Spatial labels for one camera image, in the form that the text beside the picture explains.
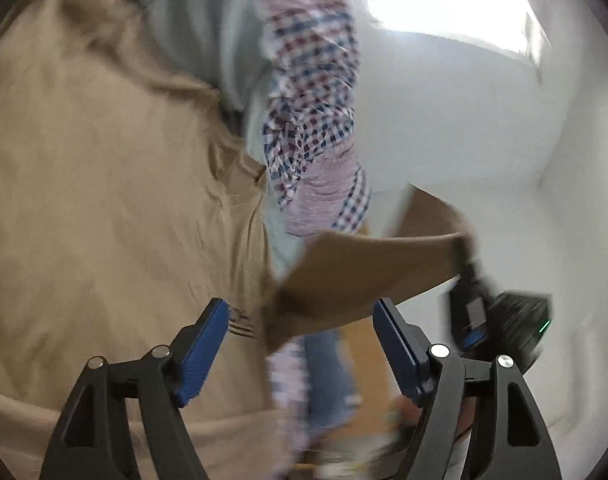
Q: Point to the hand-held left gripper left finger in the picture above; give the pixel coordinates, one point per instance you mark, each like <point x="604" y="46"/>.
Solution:
<point x="204" y="355"/>

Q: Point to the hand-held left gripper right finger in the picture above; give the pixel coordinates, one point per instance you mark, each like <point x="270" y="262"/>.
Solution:
<point x="398" y="355"/>

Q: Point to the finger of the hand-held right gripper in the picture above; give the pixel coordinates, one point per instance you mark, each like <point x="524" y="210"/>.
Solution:
<point x="463" y="305"/>

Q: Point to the tan shirt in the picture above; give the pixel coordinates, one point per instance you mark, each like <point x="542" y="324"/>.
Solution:
<point x="109" y="185"/>

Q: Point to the light blue-grey pants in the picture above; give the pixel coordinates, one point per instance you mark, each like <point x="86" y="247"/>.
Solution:
<point x="199" y="30"/>

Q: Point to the person's jeans leg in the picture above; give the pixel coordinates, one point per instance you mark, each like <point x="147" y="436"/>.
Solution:
<point x="329" y="380"/>

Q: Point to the checked quilt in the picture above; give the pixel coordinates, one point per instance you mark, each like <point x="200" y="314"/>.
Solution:
<point x="309" y="85"/>

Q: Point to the window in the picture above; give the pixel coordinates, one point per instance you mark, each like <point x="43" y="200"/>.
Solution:
<point x="448" y="0"/>

